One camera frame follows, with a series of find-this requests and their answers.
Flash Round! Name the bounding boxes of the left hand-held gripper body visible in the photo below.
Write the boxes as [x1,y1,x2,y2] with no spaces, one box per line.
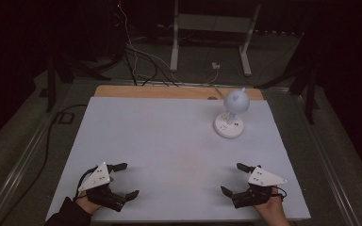
[77,161,127,213]

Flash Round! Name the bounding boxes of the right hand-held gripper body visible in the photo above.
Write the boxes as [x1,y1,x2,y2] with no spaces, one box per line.
[231,166,288,210]

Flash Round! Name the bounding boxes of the person's left hand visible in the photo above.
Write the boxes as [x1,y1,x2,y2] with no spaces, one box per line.
[74,193,104,217]

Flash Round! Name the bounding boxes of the person's right hand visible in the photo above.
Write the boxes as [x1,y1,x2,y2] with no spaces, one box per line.
[254,186,290,226]

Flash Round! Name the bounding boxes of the pale grey table mat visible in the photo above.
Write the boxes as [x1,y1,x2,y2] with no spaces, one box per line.
[45,95,312,222]

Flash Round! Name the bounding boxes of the white round-base desk lamp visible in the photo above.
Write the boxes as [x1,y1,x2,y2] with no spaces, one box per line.
[213,87,252,139]

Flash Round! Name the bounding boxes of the black stand legs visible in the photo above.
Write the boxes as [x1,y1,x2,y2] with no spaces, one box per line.
[45,53,112,113]
[254,60,321,125]

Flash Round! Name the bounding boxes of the left hand-held gripper black cable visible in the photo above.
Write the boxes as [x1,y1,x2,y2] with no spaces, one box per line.
[74,167,99,202]

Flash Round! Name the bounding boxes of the hand-held gripper black cable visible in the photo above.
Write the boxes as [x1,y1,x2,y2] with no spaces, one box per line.
[271,186,288,202]
[74,167,99,202]

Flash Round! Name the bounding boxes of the right hand-held gripper black cable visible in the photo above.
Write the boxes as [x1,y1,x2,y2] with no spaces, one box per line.
[271,186,288,202]

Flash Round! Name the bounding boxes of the long black floor cable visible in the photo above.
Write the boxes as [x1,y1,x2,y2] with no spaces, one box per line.
[0,104,89,226]

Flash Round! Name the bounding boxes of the aluminium floor rail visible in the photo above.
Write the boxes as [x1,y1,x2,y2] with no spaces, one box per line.
[290,93,361,226]
[0,82,74,226]

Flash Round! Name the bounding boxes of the black cable bundle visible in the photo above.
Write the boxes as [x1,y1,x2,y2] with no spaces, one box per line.
[123,43,179,88]

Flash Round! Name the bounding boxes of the white cable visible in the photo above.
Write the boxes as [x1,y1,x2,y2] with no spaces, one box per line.
[118,0,221,87]

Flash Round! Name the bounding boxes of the white metal stand frame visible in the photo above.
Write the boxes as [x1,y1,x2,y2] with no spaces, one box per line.
[169,0,262,77]

